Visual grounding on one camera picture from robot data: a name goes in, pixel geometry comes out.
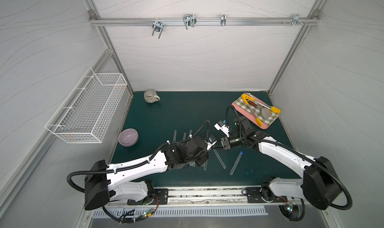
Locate yellow handled metal tongs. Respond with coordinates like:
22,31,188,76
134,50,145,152
241,93,281,127

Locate purple bowl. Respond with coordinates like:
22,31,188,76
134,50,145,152
118,128,139,147

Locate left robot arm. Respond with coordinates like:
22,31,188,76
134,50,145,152
67,136,217,211

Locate aluminium top rail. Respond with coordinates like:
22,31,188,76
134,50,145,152
90,17,321,27

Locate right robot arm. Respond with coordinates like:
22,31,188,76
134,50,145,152
220,131,353,211

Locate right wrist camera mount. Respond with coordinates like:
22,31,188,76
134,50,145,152
214,120,233,137

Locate green white checkered cloth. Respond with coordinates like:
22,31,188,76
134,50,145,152
233,93,280,127

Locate striped ceramic cup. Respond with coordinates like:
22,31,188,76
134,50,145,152
144,89,161,103

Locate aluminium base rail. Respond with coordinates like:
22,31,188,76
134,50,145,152
92,182,265,210

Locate metal hook clamp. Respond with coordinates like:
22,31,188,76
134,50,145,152
282,14,309,27
221,14,227,27
183,14,197,30
152,21,164,39

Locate white slotted cable duct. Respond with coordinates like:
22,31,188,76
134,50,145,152
92,206,268,219

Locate brown handled metal spatula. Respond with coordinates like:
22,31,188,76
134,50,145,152
248,100,272,120

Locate white wire basket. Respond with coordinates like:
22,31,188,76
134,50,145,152
45,67,127,144

